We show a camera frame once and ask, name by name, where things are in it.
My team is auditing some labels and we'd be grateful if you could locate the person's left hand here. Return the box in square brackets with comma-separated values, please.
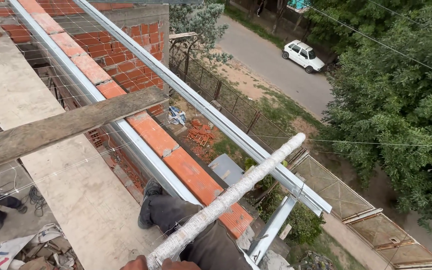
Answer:
[120, 255, 149, 270]

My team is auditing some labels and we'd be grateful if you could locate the person's right hand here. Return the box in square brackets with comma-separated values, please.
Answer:
[161, 258, 202, 270]

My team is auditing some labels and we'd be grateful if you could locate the white mesh roll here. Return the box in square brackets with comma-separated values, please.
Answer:
[146, 132, 307, 270]

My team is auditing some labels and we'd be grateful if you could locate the person's dark grey trouser leg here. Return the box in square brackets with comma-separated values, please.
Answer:
[149, 194, 255, 270]

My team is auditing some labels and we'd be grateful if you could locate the person's black shoe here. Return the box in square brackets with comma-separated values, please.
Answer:
[137, 179, 164, 230]

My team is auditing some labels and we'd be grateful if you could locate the heap of rubble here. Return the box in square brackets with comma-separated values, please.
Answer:
[13, 235, 86, 270]

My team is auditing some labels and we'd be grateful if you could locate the row of orange bricks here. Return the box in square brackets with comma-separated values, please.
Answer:
[16, 0, 255, 239]

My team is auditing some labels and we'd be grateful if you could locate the short steel channel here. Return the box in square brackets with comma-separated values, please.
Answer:
[247, 194, 298, 266]

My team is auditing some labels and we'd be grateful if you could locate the grey metal sheet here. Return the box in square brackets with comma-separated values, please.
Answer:
[207, 152, 245, 187]

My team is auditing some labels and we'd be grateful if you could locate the green bush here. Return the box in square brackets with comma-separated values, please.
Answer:
[244, 157, 326, 256]

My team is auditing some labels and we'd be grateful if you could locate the white printed sack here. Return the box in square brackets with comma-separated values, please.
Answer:
[0, 223, 65, 270]

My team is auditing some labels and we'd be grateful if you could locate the pile of broken bricks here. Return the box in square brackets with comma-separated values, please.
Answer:
[185, 119, 217, 148]

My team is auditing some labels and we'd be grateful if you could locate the white and blue bag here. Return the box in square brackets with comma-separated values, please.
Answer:
[167, 106, 188, 126]

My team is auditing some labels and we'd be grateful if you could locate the weathered wooden plank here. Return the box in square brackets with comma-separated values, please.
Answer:
[0, 86, 170, 175]

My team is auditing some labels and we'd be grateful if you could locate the long steel channel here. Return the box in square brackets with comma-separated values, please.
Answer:
[7, 0, 262, 270]
[73, 0, 333, 217]

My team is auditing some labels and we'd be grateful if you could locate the metal mesh gate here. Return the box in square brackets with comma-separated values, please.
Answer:
[293, 149, 432, 270]

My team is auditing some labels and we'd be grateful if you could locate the short wooden board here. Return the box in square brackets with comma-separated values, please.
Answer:
[169, 31, 199, 41]

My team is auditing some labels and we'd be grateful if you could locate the small grey-green tree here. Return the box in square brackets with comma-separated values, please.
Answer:
[169, 3, 234, 77]

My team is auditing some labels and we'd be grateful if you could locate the white car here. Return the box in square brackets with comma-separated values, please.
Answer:
[281, 39, 326, 74]

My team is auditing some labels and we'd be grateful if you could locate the large green tree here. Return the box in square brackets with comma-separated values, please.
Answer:
[305, 0, 432, 246]

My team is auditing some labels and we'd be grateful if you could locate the overhead power line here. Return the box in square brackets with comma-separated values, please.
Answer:
[306, 3, 432, 77]

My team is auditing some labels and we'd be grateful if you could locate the black cable coil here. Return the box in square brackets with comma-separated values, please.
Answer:
[20, 185, 49, 218]

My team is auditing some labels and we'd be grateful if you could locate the wire mesh fence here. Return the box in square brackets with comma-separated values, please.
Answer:
[169, 50, 301, 152]

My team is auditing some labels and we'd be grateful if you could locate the thin taut wire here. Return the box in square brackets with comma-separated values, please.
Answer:
[251, 134, 432, 149]

